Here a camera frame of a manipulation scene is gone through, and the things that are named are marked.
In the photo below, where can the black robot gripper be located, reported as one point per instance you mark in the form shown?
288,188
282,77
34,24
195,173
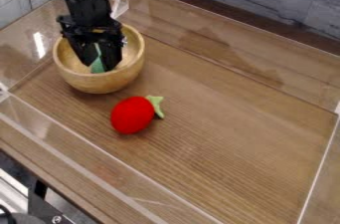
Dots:
107,33

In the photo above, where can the green rectangular block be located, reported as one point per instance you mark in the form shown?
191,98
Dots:
98,65

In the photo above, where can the brown wooden bowl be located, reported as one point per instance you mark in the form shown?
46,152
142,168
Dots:
91,79

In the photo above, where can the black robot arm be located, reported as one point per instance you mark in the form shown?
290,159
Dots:
90,12

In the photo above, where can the clear acrylic corner stand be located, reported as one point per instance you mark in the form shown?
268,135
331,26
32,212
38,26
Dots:
120,7

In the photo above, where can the red plush strawberry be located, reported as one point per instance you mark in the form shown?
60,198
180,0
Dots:
134,113

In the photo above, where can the clear acrylic tray wall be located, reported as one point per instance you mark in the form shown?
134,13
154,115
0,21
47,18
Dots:
108,189

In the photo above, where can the black table leg bracket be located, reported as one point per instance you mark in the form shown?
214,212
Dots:
42,212

